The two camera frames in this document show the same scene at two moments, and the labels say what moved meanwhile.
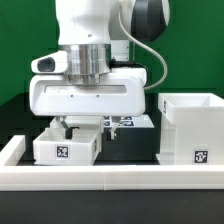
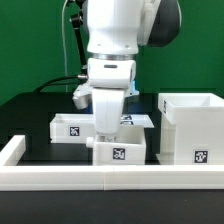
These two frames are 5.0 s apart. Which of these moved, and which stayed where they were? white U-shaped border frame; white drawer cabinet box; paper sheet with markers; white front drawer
Moved: white front drawer
Stayed: white drawer cabinet box; white U-shaped border frame; paper sheet with markers
